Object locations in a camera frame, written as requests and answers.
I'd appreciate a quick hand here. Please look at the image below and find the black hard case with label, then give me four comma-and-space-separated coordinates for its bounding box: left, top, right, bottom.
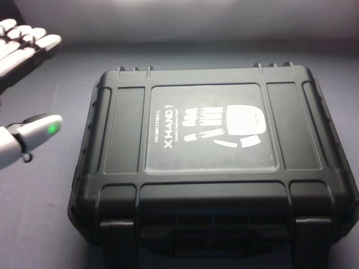
67, 62, 359, 269

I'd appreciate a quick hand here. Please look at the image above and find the grey table cloth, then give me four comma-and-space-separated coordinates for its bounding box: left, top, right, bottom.
0, 39, 359, 269

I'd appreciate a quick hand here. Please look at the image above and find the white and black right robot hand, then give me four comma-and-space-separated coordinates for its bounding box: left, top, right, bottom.
0, 18, 64, 170

